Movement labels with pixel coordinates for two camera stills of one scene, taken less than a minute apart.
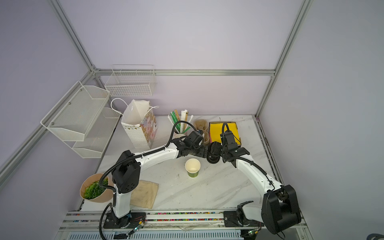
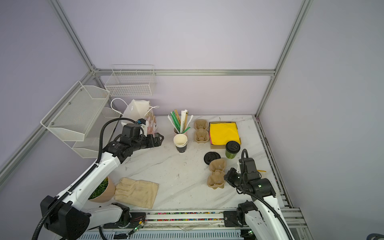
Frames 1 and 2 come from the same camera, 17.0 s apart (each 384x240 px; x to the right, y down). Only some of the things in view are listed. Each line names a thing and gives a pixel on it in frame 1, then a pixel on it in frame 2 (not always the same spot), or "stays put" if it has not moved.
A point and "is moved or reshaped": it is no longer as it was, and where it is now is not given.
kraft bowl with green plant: x=91 y=190 stays put
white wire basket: x=131 y=80 stays put
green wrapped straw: x=175 y=120 stays put
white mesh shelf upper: x=75 y=114 stays put
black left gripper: x=203 y=151 → x=157 y=142
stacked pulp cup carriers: x=202 y=125 stays put
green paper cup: x=192 y=166 is moved or reshaped
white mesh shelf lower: x=97 y=136 stays put
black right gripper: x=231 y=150 → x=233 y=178
